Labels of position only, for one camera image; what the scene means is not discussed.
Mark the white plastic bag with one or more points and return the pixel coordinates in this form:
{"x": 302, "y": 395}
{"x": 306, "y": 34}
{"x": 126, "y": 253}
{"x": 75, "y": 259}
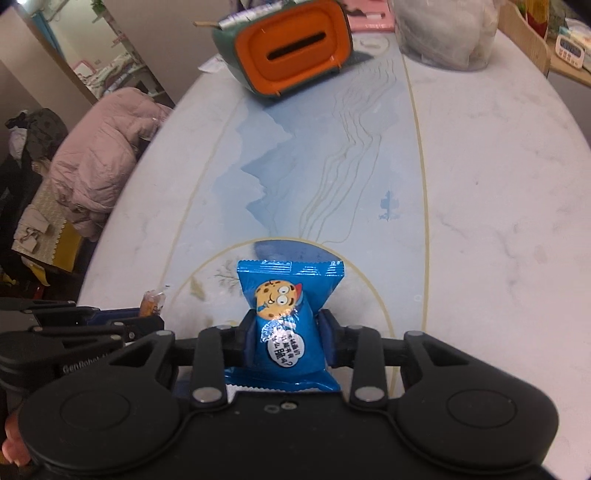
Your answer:
{"x": 445, "y": 32}

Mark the pink padded jacket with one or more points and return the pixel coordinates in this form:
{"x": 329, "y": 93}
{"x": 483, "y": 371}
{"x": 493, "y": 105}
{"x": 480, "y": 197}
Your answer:
{"x": 99, "y": 157}

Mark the yellow and red packet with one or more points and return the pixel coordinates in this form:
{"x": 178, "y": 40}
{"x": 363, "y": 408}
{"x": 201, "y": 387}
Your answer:
{"x": 537, "y": 16}

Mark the chair with yellow cushion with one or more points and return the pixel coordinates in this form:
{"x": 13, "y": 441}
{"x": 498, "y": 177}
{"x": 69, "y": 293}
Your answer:
{"x": 51, "y": 230}

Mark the person's left hand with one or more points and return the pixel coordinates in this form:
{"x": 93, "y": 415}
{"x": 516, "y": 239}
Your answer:
{"x": 11, "y": 443}

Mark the silver tube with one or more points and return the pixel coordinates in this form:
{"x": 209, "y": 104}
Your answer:
{"x": 251, "y": 16}

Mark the white digital timer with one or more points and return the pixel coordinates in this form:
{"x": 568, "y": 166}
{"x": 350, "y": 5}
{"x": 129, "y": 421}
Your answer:
{"x": 570, "y": 50}

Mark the clear-wrapped brown snack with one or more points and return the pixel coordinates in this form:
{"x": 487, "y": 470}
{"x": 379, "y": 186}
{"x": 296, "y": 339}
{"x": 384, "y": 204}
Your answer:
{"x": 153, "y": 303}

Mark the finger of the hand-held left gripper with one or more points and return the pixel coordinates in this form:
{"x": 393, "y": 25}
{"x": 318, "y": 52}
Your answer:
{"x": 111, "y": 315}
{"x": 138, "y": 328}

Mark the pink box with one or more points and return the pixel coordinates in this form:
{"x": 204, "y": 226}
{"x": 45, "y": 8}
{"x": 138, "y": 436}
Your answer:
{"x": 371, "y": 16}

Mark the dark clothing pile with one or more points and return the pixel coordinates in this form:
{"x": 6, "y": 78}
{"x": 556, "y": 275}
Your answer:
{"x": 37, "y": 131}

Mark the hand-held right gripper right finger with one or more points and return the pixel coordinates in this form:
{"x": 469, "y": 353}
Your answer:
{"x": 331, "y": 344}

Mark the blue cookie packet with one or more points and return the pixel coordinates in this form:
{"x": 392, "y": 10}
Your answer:
{"x": 291, "y": 341}

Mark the orange and green tissue box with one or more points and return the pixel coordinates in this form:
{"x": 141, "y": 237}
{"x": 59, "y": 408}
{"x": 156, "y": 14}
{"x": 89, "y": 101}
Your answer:
{"x": 291, "y": 46}

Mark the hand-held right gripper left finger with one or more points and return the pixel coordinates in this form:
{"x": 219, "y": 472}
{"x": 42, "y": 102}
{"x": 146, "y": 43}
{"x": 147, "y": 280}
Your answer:
{"x": 247, "y": 344}

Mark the wooden rack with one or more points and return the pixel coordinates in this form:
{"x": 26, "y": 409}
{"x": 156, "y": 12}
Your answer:
{"x": 526, "y": 46}

